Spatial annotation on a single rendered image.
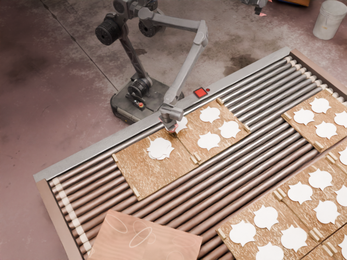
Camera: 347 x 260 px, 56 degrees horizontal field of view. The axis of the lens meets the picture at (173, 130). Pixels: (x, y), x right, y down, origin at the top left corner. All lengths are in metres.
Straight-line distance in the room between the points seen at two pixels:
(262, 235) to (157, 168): 0.69
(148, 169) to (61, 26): 3.09
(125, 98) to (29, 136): 1.04
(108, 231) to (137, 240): 0.15
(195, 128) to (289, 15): 2.98
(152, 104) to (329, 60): 2.20
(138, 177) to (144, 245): 0.44
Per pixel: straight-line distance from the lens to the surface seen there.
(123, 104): 3.17
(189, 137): 2.06
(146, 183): 1.91
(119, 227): 1.72
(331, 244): 1.94
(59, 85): 3.86
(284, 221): 1.90
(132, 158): 2.00
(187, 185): 1.92
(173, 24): 1.97
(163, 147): 1.99
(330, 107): 2.41
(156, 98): 3.16
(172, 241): 1.67
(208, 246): 1.80
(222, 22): 4.49
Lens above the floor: 2.65
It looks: 55 degrees down
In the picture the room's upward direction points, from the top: 2 degrees counter-clockwise
